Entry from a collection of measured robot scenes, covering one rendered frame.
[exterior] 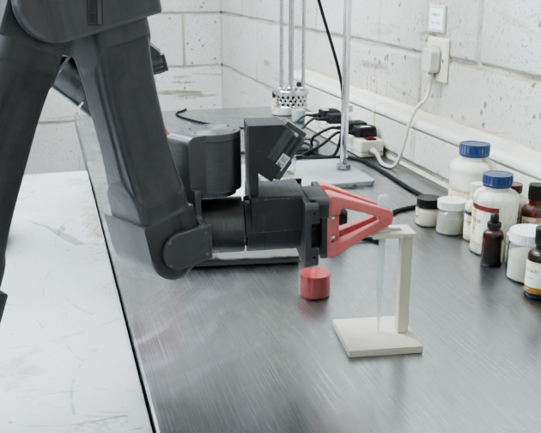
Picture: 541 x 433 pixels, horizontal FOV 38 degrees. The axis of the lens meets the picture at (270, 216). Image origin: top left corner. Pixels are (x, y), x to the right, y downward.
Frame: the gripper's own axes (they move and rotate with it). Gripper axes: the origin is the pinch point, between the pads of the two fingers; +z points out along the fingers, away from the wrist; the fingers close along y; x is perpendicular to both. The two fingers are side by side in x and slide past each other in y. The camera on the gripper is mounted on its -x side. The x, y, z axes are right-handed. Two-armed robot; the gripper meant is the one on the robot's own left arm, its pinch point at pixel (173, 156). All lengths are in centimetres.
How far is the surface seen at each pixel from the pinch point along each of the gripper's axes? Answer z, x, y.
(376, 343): 23.8, -4.3, -38.3
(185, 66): 13, 8, 239
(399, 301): 23.7, -9.0, -36.1
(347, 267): 26.0, -5.0, -13.5
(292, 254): 19.4, -1.4, -11.7
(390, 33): 29, -41, 64
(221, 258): 12.1, 4.9, -11.8
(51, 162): -7, 76, 229
